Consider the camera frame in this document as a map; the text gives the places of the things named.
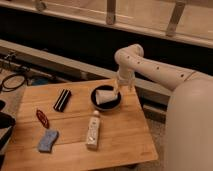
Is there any wooden table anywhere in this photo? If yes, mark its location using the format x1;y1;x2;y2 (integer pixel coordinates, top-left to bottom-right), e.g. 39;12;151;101
1;79;158;171

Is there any white paper cup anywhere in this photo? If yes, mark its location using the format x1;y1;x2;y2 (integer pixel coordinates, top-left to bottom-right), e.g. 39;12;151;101
95;90;118;105

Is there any blue sponge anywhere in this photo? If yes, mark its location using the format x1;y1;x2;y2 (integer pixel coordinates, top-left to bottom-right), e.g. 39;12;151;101
37;129;59;153

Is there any black cable loop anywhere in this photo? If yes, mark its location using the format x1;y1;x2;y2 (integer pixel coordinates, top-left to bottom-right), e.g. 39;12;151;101
0;72;30;94

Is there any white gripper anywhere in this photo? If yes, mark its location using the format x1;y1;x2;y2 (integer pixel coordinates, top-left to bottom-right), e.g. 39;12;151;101
114;71;135;92

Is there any black bag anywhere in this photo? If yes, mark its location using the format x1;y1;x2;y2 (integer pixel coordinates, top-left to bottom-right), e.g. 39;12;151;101
0;100;16;168

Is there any white bottle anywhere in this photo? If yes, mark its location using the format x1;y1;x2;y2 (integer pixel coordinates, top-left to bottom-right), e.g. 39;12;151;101
86;111;100;150

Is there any black round plate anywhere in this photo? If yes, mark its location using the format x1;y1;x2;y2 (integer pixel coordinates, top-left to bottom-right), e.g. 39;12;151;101
90;85;121;111

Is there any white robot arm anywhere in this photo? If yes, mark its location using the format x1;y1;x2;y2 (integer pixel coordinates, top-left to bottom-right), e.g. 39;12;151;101
114;44;213;171

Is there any black striped box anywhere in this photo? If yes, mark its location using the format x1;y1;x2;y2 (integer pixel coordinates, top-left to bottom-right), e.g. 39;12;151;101
53;89;72;112

